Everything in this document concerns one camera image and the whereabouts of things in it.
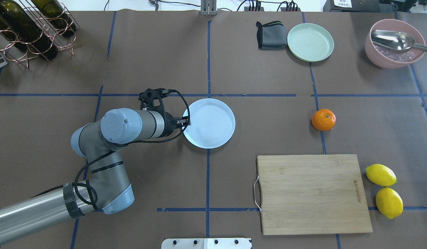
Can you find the pink bowl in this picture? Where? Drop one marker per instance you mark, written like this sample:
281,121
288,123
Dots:
389,58

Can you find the yellow lemon near board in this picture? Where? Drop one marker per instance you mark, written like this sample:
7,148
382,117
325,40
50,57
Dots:
381,175

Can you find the dark green wine bottle middle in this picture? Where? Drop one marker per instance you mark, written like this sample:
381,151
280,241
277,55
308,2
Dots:
57,16

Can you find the dark grey folded cloth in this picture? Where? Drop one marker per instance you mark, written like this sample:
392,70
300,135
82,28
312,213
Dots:
271,35

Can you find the yellow lemon far side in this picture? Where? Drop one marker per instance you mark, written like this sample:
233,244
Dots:
389,202

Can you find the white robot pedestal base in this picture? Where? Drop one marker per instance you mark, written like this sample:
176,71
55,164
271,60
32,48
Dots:
207,243

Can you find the dark green wine bottle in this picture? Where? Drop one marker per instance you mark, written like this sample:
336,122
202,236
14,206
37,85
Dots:
57,16
27,30

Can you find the dark green wine bottle front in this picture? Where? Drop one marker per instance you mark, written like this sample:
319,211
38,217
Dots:
27,30

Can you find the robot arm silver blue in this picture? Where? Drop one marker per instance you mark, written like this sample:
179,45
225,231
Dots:
32,157

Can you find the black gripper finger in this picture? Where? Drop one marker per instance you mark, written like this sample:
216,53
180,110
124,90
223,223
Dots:
183,121

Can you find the orange mandarin fruit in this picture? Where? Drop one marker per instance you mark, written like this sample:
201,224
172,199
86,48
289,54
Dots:
323,120

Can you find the aluminium frame post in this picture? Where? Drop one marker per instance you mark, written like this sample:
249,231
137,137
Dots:
208,8

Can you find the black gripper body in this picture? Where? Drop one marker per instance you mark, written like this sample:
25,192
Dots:
169,126

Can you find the copper wire bottle rack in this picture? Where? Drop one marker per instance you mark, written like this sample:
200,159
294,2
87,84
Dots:
13,50

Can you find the metal scoop spoon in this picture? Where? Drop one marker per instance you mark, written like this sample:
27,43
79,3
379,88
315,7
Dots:
396,40

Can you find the pale green plate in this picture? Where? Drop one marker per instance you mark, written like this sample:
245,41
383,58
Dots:
310,42

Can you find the light blue plate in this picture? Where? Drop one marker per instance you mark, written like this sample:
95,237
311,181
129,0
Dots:
212,123

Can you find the wooden cutting board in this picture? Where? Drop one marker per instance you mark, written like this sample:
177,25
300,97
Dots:
311,194

